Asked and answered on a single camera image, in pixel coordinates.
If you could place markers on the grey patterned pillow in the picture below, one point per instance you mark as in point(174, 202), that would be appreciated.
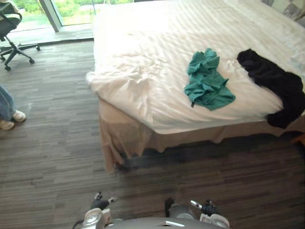
point(294, 12)

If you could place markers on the black crumpled cloth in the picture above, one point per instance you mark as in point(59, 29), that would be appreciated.
point(276, 83)

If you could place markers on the black office chair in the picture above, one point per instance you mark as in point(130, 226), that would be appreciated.
point(10, 26)

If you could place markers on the grey window frame post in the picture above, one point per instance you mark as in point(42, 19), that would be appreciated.
point(50, 15)

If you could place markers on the white bed duvet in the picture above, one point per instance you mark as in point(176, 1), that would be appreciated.
point(166, 59)

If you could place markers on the green crumpled cloth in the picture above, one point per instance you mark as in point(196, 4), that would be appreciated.
point(206, 81)

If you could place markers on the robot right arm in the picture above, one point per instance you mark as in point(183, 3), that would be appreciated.
point(218, 220)

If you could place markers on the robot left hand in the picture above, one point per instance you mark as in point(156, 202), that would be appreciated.
point(101, 204)

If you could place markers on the robot grey torso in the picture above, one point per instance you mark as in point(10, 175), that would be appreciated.
point(147, 223)

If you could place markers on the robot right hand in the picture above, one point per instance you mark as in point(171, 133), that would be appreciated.
point(210, 210)

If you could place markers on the person's white shoe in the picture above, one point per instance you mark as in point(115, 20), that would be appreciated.
point(6, 124)
point(19, 116)

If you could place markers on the person's leg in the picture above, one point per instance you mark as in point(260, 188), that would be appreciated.
point(6, 103)

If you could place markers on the beige bed skirt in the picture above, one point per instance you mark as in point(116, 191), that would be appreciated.
point(124, 136)

